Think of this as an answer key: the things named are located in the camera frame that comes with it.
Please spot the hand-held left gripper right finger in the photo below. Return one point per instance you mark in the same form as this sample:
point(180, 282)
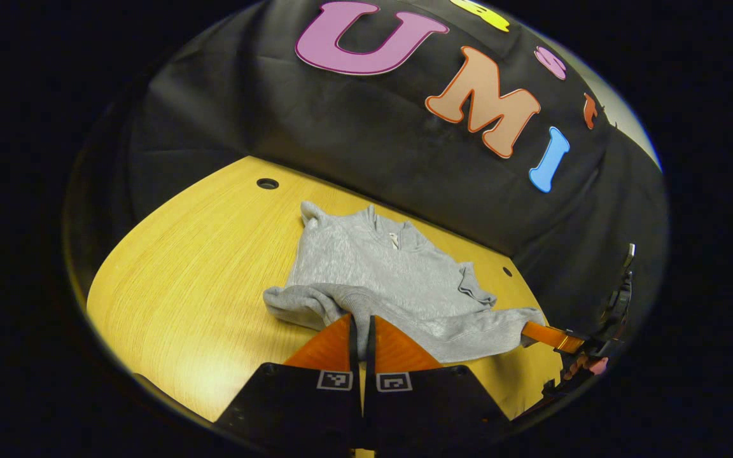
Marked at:
point(370, 346)

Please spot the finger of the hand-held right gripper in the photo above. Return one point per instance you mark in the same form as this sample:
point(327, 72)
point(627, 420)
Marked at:
point(551, 336)

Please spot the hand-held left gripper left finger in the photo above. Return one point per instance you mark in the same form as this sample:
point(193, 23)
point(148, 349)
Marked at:
point(354, 346)

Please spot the grey zip-neck sweatshirt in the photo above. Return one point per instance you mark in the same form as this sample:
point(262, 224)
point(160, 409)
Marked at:
point(379, 273)

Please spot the black backdrop cloth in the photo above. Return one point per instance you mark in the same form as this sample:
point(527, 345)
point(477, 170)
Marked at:
point(373, 140)

